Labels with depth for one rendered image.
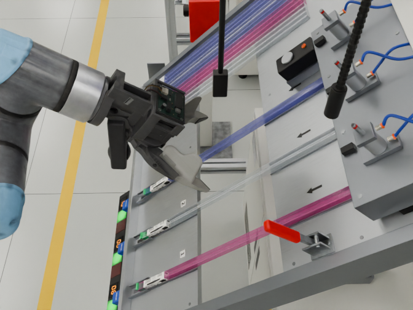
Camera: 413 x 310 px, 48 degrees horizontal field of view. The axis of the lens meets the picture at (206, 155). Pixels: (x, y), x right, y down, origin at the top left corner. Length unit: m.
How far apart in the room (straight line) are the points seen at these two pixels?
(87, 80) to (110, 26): 2.14
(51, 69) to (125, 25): 2.14
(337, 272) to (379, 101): 0.23
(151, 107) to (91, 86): 0.08
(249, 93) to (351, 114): 1.67
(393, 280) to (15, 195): 0.85
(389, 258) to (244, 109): 1.67
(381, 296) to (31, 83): 0.85
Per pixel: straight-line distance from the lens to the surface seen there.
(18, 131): 0.67
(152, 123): 0.64
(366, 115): 0.65
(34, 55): 0.62
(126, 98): 0.63
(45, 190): 2.05
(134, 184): 1.08
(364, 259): 0.63
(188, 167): 0.67
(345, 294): 1.11
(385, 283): 1.15
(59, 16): 2.91
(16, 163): 0.64
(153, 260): 0.95
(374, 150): 0.59
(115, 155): 0.72
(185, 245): 0.88
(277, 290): 0.70
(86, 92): 0.63
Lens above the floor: 1.62
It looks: 52 degrees down
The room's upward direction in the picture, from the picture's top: straight up
